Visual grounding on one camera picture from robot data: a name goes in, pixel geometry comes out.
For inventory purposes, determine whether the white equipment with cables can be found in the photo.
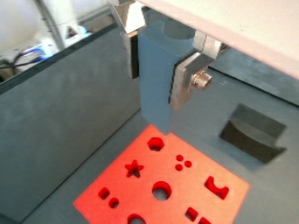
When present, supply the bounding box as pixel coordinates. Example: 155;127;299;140
0;0;112;83

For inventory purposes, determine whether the blue arch block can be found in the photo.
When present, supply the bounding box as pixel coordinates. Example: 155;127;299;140
137;19;193;134

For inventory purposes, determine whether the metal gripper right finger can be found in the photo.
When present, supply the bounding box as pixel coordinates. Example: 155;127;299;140
168;31;227;110

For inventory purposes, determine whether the red shape sorter board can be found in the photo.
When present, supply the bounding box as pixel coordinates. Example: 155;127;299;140
73;126;249;224

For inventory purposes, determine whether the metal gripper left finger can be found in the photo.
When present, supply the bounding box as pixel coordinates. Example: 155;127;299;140
106;0;145;79

